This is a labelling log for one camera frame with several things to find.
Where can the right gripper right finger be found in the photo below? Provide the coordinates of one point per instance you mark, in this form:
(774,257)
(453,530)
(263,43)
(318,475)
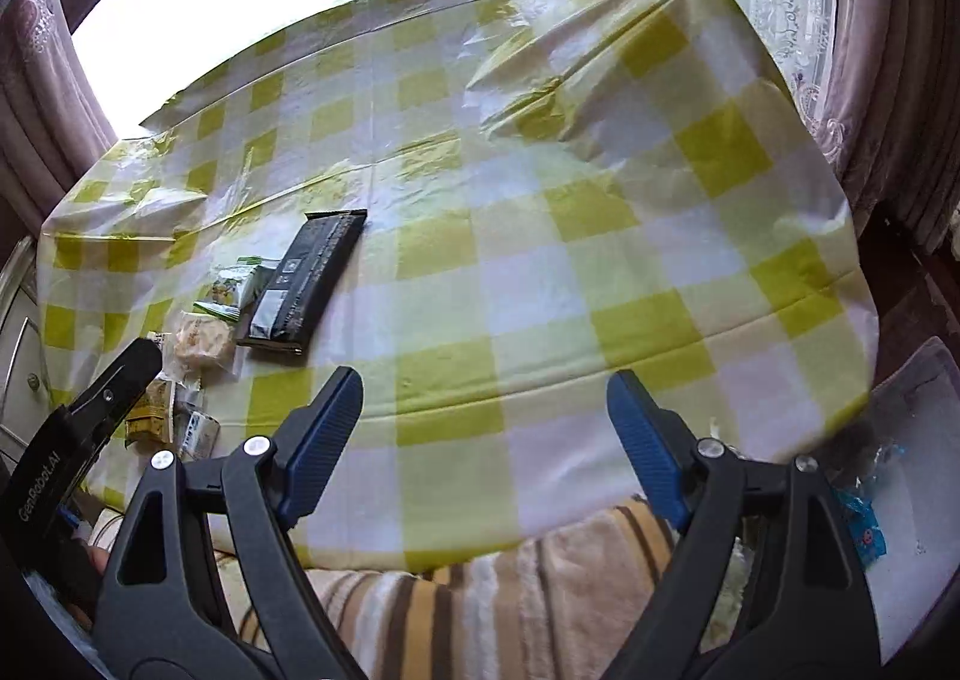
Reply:
(764,581)

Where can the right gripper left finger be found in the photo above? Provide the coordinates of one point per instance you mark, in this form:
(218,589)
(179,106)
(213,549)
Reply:
(162,611)

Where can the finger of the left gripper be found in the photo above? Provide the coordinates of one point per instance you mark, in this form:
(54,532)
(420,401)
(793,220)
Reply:
(105,394)

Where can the blue clear seed bag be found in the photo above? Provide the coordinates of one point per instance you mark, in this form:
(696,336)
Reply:
(862,522)

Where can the small white blue packet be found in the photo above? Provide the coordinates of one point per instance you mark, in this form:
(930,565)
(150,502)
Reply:
(199,437)

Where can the clear pale cake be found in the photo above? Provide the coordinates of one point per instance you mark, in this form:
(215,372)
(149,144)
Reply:
(200,344)

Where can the green lemon snack packet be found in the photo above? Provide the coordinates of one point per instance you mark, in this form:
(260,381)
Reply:
(235,286)

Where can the black chocolate bar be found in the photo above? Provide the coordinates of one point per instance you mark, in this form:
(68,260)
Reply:
(285,313)

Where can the person left hand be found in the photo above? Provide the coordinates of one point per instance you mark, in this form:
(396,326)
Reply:
(83,580)

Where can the white cabinet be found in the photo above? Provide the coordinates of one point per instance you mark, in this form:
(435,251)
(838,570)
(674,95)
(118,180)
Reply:
(24,385)

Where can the gold wrapped snack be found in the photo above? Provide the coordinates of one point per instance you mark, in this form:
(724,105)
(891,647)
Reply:
(151,421)

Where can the purple white cardboard box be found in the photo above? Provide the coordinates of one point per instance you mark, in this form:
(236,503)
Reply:
(915,585)

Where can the striped towel cushion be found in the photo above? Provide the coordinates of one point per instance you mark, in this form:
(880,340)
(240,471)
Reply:
(558,606)

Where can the pink curtain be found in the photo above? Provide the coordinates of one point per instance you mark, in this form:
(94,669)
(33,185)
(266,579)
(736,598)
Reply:
(53,128)

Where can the yellow checkered tablecloth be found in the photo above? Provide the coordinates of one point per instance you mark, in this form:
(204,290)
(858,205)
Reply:
(556,190)

